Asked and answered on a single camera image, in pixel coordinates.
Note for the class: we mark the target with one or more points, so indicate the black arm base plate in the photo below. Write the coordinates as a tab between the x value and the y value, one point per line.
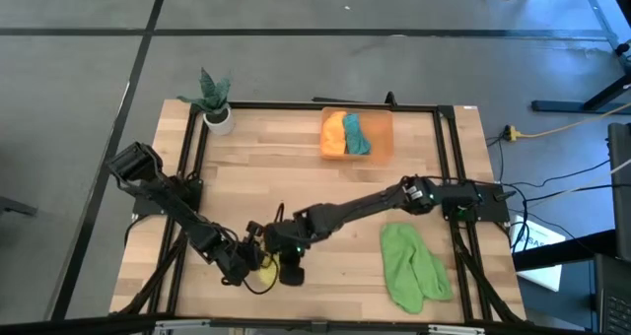
148	208
493	209

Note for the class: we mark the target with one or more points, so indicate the potted plant in white pot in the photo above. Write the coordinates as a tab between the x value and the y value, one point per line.
219	123

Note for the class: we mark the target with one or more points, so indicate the black desk bar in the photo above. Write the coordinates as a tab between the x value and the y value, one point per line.
567	250

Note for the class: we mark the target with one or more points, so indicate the white cardboard box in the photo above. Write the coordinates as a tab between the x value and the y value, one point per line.
542	276

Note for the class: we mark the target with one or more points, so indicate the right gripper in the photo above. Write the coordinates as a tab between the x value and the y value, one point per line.
291	236

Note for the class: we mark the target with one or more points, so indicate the grey chair foot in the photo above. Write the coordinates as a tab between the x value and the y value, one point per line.
15	207

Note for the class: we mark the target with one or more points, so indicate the black desk leg frame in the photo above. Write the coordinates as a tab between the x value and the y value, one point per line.
611	24

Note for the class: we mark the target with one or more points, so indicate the black monitor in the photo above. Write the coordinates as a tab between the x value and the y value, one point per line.
622	192

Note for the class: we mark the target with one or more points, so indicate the green microfiber towel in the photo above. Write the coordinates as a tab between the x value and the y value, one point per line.
409	266

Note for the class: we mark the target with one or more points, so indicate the teal microfiber towel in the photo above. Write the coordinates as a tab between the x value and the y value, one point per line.
356	135

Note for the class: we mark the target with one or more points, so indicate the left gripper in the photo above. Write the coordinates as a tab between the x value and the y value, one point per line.
241	256

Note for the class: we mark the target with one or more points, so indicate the orange microfiber towel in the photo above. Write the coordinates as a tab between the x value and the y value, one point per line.
333	133

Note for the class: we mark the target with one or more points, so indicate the yellow power plug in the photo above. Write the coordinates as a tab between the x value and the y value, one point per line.
512	133

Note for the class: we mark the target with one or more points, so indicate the black keyboard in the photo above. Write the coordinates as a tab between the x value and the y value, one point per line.
616	305

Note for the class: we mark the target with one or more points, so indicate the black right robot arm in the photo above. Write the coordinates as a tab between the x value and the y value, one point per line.
374	202

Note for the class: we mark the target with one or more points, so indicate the yellow microfiber towel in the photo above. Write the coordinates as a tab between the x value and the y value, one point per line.
268	275

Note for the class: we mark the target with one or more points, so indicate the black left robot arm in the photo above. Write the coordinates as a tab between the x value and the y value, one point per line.
167	202

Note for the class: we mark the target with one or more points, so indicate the silver black front rail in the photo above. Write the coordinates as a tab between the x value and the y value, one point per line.
315	327

